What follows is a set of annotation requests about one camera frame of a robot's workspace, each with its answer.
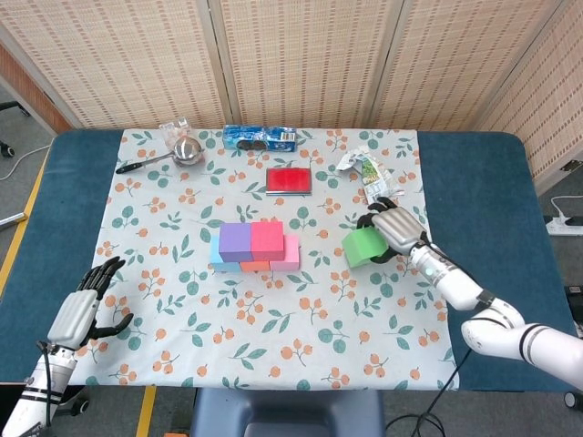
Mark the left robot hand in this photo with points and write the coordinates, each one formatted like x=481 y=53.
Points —
x=75 y=318

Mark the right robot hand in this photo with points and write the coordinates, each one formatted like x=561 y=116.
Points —
x=403 y=230

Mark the green foam cube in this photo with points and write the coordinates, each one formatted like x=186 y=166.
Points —
x=362 y=248

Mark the pink foam cube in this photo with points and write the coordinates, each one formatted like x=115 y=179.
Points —
x=289 y=259

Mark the red foam cube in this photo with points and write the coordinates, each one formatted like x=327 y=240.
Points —
x=268 y=241

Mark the orange foam cube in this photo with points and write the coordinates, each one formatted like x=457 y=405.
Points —
x=255 y=267

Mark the light blue foam cube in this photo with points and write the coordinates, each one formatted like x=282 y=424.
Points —
x=225 y=267

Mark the purple foam cube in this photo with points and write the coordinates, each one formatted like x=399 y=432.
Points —
x=235 y=241

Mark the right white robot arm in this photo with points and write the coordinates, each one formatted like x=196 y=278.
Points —
x=501 y=328

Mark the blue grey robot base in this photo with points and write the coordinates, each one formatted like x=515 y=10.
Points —
x=287 y=409

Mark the crumpled green white snack bag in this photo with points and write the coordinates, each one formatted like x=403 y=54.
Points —
x=371 y=175

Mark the dark blue table cover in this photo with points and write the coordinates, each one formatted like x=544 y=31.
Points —
x=478 y=205

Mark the black caster wheel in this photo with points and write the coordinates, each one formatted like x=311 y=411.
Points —
x=573 y=399
x=79 y=404

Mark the grey metal bar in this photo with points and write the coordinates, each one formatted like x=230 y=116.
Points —
x=11 y=221

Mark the red flat case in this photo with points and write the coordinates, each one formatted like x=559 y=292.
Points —
x=288 y=180

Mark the white power strip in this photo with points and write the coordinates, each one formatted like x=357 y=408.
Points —
x=565 y=226

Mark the floral print tablecloth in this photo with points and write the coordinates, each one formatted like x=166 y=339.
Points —
x=273 y=328

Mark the blue cookie package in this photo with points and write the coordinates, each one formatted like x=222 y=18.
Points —
x=259 y=137

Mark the bamboo folding screen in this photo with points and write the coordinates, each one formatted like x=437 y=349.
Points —
x=296 y=59

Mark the black office chair base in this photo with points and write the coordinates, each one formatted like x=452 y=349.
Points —
x=10 y=107

